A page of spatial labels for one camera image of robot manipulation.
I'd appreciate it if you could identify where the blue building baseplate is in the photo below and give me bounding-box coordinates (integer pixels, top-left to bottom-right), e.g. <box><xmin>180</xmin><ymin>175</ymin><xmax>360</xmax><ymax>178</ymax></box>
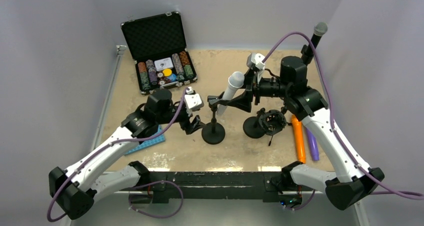
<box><xmin>124</xmin><ymin>134</ymin><xmax>166</xmax><ymax>156</ymax></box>

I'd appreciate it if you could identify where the orange microphone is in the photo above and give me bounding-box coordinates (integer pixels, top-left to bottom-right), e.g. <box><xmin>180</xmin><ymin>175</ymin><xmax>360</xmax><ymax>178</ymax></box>
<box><xmin>291</xmin><ymin>114</ymin><xmax>306</xmax><ymax>164</ymax></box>

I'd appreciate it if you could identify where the black poker chip case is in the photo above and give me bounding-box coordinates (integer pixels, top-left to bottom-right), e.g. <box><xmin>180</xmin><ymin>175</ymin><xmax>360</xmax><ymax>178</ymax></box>
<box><xmin>120</xmin><ymin>11</ymin><xmax>198</xmax><ymax>95</ymax></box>

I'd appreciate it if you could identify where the black shock mount round stand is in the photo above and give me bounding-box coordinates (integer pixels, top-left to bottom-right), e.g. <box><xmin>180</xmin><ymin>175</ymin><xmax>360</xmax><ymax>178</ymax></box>
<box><xmin>242</xmin><ymin>108</ymin><xmax>270</xmax><ymax>139</ymax></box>

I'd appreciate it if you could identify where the black clip round base stand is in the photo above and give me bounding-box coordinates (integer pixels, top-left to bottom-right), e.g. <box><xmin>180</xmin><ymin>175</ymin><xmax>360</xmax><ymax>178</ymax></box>
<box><xmin>201</xmin><ymin>92</ymin><xmax>226</xmax><ymax>145</ymax></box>

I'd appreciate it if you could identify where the purple microphone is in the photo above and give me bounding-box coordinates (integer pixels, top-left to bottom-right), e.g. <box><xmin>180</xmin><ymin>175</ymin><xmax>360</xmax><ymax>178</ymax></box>
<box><xmin>305</xmin><ymin>128</ymin><xmax>320</xmax><ymax>161</ymax></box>

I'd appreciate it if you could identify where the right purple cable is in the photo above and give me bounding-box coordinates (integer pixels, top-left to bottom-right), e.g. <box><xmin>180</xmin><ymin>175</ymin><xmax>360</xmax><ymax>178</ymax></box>
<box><xmin>263</xmin><ymin>31</ymin><xmax>424</xmax><ymax>201</ymax></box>

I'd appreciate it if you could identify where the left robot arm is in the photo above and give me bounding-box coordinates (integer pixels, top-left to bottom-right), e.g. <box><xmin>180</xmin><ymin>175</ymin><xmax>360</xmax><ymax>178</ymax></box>
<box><xmin>48</xmin><ymin>87</ymin><xmax>204</xmax><ymax>220</ymax></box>

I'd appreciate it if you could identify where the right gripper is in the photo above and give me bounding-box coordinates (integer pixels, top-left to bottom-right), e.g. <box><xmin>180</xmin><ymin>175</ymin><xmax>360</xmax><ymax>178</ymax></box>
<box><xmin>227</xmin><ymin>66</ymin><xmax>291</xmax><ymax>112</ymax></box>

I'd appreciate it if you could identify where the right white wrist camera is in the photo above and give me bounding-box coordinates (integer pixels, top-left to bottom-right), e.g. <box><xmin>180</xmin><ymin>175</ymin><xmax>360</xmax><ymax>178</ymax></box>
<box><xmin>246</xmin><ymin>53</ymin><xmax>266</xmax><ymax>83</ymax></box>

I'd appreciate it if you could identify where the white card box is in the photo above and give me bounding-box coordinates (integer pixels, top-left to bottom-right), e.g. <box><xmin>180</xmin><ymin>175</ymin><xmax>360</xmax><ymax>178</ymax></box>
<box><xmin>154</xmin><ymin>57</ymin><xmax>174</xmax><ymax>71</ymax></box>

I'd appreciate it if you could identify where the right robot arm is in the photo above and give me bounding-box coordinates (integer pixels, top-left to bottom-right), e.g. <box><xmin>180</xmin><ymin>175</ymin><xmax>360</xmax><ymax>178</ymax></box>
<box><xmin>218</xmin><ymin>53</ymin><xmax>385</xmax><ymax>210</ymax></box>

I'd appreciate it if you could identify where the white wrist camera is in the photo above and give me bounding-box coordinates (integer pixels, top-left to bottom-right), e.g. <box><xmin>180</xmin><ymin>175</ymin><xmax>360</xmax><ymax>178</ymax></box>
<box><xmin>183</xmin><ymin>86</ymin><xmax>205</xmax><ymax>113</ymax></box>
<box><xmin>246</xmin><ymin>53</ymin><xmax>266</xmax><ymax>83</ymax></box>

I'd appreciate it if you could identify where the white microphone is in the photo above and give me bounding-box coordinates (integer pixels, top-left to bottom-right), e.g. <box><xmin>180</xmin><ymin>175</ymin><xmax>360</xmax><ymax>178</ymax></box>
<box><xmin>221</xmin><ymin>71</ymin><xmax>245</xmax><ymax>101</ymax></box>

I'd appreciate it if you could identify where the black silver-head microphone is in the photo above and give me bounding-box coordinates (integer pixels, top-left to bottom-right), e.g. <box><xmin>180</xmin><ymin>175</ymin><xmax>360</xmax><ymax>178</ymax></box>
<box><xmin>301</xmin><ymin>22</ymin><xmax>328</xmax><ymax>65</ymax></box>

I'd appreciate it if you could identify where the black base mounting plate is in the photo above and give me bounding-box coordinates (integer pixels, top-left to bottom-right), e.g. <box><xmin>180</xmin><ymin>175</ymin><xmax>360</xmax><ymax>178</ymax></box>
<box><xmin>132</xmin><ymin>171</ymin><xmax>303</xmax><ymax>207</ymax></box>

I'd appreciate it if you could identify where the black tripod shock mount stand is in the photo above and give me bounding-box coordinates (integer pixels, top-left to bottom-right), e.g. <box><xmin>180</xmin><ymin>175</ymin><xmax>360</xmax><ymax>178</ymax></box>
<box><xmin>265</xmin><ymin>105</ymin><xmax>288</xmax><ymax>147</ymax></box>

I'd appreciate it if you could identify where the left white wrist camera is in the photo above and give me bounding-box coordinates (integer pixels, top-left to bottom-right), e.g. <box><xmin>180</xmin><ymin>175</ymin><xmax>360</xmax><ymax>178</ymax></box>
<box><xmin>183</xmin><ymin>86</ymin><xmax>205</xmax><ymax>113</ymax></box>

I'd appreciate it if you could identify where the yellow chip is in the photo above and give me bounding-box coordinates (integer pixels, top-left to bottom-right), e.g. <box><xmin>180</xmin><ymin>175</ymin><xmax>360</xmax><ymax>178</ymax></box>
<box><xmin>162</xmin><ymin>68</ymin><xmax>173</xmax><ymax>77</ymax></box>

